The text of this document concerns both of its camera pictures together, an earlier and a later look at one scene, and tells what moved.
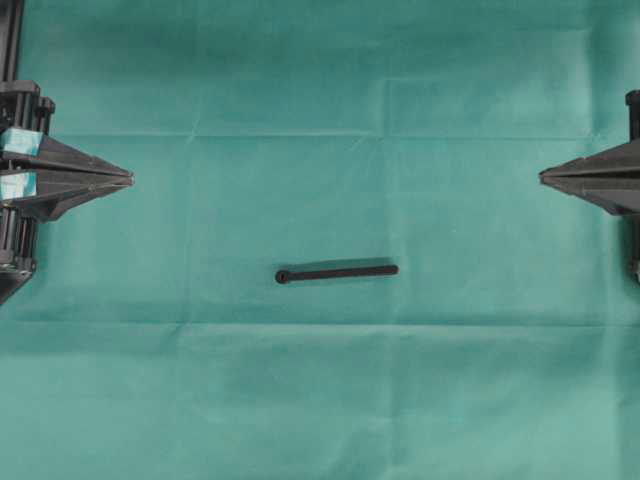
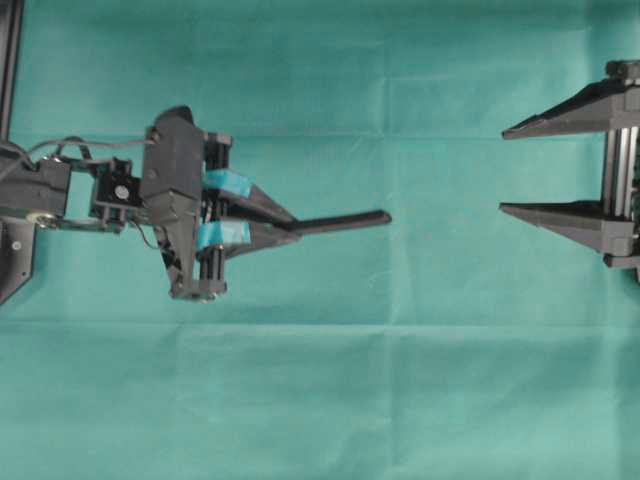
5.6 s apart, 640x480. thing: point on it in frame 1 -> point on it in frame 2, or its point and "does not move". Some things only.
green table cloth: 154,341 does not move
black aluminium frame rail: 11,16 does not move
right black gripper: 618,195 -> 611,105
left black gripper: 24,145 -> 175,155
